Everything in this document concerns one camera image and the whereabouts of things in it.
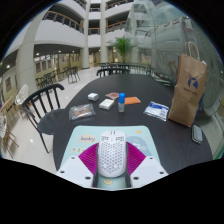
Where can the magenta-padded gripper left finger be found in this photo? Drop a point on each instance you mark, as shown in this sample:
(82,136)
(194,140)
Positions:
(75,170)

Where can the small white box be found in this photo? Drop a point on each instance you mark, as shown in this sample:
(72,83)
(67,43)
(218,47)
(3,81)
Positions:
(106,104)
(93,96)

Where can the small grey flat device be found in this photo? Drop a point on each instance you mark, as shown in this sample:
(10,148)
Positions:
(197,134)

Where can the wooden chair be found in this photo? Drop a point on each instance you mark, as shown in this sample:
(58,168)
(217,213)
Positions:
(5,128)

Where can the orange cloth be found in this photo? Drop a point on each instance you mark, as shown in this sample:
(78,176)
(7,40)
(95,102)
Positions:
(132,100)

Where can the brown snack packet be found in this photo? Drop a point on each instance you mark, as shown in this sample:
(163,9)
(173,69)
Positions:
(112,95)

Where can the black spindle-back chair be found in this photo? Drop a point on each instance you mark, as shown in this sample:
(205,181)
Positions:
(45,121)

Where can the light blue printed mouse pad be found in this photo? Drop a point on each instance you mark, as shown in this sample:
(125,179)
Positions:
(81,136)

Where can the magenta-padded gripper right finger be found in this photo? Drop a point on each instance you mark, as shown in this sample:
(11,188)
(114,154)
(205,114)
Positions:
(148,170)

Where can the small blue-capped bottle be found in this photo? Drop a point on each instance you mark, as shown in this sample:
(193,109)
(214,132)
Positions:
(121,102)

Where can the white perforated computer mouse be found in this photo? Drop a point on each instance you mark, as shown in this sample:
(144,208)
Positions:
(112,153)

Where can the white wicker chair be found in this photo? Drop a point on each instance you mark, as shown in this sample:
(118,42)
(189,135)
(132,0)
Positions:
(21,95)

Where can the brown paper bag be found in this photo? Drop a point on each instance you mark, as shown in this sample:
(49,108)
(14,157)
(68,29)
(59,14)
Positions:
(186,96)

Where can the clear plastic snack bag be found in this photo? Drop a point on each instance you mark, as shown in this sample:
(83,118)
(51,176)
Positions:
(81,111)

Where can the black chairs at table end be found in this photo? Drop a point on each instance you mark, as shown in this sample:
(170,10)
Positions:
(112,71)

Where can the far dark chairs group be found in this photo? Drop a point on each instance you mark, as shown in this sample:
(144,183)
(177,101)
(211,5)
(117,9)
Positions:
(71,74)

